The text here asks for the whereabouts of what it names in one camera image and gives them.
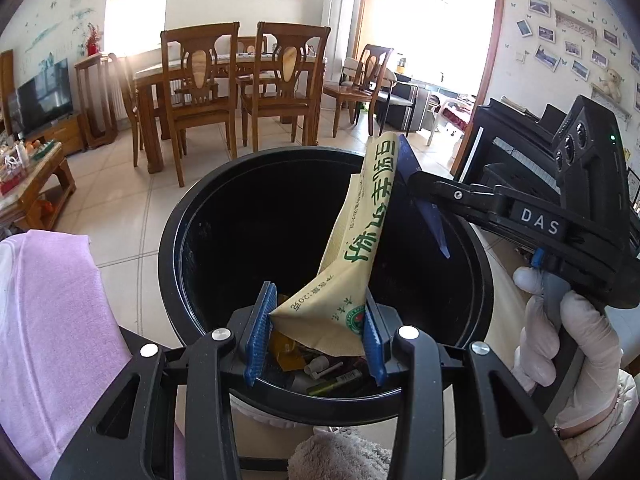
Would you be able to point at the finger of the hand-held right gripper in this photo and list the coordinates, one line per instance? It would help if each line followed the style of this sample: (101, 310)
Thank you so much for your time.
(457, 194)

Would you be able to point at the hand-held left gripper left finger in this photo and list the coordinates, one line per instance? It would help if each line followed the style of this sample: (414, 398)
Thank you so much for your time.
(260, 330)

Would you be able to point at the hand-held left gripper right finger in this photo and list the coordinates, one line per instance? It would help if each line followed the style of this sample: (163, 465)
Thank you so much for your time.
(372, 345)

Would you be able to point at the beige paper bag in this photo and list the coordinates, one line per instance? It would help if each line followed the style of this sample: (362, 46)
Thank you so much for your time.
(360, 240)

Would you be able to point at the black trash bin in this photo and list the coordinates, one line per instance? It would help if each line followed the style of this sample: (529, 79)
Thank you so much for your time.
(225, 220)

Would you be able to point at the person's right forearm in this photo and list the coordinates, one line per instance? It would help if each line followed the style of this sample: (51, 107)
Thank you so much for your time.
(600, 450)

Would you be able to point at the person's right hand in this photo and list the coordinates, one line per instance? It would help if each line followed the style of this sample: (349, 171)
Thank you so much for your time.
(595, 355)

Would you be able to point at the olive stick wrapper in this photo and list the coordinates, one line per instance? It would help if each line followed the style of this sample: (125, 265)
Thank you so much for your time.
(332, 385)

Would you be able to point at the white plastic tube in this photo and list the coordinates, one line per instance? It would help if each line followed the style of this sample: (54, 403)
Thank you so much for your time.
(320, 367)

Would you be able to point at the black piano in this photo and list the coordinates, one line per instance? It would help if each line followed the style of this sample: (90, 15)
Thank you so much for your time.
(510, 130)

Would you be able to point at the dark sofa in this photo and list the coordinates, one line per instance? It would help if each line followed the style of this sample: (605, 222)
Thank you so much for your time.
(400, 105)

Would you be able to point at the grey fluffy cloth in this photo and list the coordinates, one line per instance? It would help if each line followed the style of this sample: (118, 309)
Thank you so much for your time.
(340, 455)

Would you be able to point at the white teddy bear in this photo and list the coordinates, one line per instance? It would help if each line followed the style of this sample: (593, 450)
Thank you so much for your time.
(611, 85)

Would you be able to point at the wooden dining chair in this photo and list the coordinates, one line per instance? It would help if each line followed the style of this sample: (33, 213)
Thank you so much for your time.
(285, 100)
(125, 100)
(370, 70)
(250, 44)
(200, 110)

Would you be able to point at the white standing air conditioner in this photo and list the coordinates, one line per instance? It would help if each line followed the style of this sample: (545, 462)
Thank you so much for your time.
(340, 30)

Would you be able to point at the purple tablecloth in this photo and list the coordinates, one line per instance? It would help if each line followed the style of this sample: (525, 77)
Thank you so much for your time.
(50, 335)

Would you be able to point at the wooden coffee table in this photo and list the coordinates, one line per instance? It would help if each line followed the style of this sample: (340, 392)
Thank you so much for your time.
(45, 180)

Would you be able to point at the wooden dining table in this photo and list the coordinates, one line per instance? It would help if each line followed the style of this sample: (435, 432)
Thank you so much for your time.
(155, 72)

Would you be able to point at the tall wooden plant stand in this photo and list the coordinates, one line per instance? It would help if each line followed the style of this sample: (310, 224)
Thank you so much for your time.
(95, 62)

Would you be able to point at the flat screen television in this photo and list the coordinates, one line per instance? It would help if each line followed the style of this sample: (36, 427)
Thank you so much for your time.
(42, 97)

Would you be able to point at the red flower pot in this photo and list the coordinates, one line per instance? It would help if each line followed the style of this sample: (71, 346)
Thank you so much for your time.
(91, 47)

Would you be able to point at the bright window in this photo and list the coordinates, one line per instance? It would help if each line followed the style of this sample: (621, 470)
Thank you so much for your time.
(137, 5)

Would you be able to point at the wooden door frame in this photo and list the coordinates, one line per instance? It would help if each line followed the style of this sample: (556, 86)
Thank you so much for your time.
(492, 35)

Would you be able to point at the white wall shelf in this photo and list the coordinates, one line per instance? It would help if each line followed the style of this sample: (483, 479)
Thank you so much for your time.
(575, 22)

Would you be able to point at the group of wall photos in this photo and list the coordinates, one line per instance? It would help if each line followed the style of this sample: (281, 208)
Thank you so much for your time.
(540, 6)

